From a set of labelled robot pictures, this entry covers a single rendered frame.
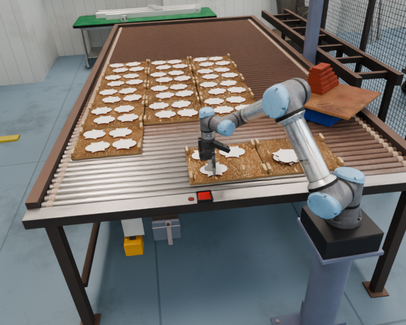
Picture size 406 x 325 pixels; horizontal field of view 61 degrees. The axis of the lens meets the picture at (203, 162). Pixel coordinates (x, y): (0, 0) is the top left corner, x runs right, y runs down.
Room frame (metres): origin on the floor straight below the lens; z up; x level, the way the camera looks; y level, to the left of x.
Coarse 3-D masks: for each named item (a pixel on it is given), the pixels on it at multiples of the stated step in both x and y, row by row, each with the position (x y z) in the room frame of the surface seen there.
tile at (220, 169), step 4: (216, 164) 1.58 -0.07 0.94; (220, 164) 1.58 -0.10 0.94; (200, 168) 1.55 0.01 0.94; (216, 168) 1.54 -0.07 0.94; (220, 168) 1.54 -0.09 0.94; (224, 168) 1.54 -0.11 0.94; (200, 172) 1.52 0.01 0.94; (204, 172) 1.51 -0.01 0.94; (208, 172) 1.51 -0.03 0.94; (212, 172) 1.51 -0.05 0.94; (216, 172) 1.51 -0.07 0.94; (220, 172) 1.50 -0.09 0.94; (224, 172) 1.51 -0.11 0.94; (208, 176) 1.47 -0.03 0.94
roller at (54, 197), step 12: (360, 168) 1.52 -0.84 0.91; (372, 168) 1.52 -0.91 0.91; (384, 168) 1.52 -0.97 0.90; (252, 180) 1.47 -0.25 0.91; (264, 180) 1.47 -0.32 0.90; (84, 192) 1.42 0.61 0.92; (96, 192) 1.41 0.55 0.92; (108, 192) 1.41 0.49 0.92; (120, 192) 1.41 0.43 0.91; (132, 192) 1.42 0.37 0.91
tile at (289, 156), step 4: (284, 152) 1.64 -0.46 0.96; (288, 152) 1.64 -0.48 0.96; (292, 152) 1.64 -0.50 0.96; (276, 156) 1.62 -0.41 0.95; (280, 156) 1.61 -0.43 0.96; (284, 156) 1.60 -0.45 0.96; (288, 156) 1.60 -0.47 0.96; (292, 156) 1.60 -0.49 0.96; (280, 160) 1.57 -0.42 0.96; (284, 160) 1.57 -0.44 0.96; (288, 160) 1.56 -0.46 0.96; (292, 160) 1.56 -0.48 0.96; (296, 160) 1.57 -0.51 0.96
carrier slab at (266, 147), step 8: (264, 144) 1.78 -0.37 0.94; (272, 144) 1.78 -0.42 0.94; (280, 144) 1.77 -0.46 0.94; (288, 144) 1.77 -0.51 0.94; (320, 144) 1.75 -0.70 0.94; (264, 152) 1.69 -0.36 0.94; (272, 152) 1.69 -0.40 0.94; (320, 152) 1.67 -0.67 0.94; (328, 152) 1.66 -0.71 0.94; (264, 160) 1.61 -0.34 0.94; (272, 160) 1.61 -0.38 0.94; (328, 160) 1.58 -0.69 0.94; (272, 168) 1.53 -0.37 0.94; (280, 168) 1.52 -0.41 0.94; (288, 168) 1.52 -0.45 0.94; (296, 168) 1.52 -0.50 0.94; (328, 168) 1.50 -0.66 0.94; (272, 176) 1.48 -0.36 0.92
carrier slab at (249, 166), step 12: (228, 144) 1.80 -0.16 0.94; (240, 144) 1.79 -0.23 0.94; (216, 156) 1.68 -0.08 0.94; (240, 156) 1.67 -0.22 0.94; (252, 156) 1.66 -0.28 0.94; (192, 168) 1.56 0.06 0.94; (228, 168) 1.55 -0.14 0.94; (240, 168) 1.54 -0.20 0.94; (252, 168) 1.54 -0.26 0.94; (204, 180) 1.45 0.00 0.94; (216, 180) 1.45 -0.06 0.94; (228, 180) 1.45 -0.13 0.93; (240, 180) 1.46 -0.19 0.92
